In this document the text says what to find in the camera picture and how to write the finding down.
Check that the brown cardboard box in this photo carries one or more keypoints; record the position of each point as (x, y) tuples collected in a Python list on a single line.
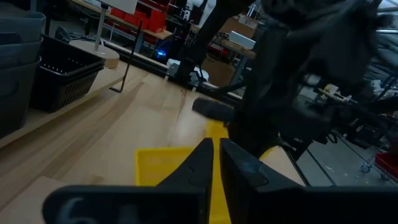
[(219, 73)]

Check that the red plastic storage bin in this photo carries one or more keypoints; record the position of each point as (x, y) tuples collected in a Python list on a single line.
[(155, 20), (127, 17), (387, 165)]

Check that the white box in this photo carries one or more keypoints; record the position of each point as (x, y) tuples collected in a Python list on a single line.
[(242, 40)]

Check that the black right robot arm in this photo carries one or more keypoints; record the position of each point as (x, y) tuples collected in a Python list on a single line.
[(326, 37)]

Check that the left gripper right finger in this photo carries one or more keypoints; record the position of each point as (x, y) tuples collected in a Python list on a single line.
[(280, 205)]

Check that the grey translucent plastic bin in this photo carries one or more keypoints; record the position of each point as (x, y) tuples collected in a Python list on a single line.
[(15, 93), (18, 26)]

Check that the white lamp with wooden base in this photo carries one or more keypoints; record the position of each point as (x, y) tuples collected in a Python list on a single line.
[(105, 56)]

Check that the yellow perforated plastic basket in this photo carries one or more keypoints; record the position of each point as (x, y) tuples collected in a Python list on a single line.
[(161, 165)]

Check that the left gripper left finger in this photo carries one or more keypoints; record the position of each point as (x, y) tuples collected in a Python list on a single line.
[(140, 205)]

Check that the black perforated plastic basket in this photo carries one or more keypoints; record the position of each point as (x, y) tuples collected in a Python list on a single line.
[(99, 69), (71, 53), (71, 93)]

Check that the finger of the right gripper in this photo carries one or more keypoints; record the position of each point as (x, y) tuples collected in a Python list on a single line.
[(214, 110)]

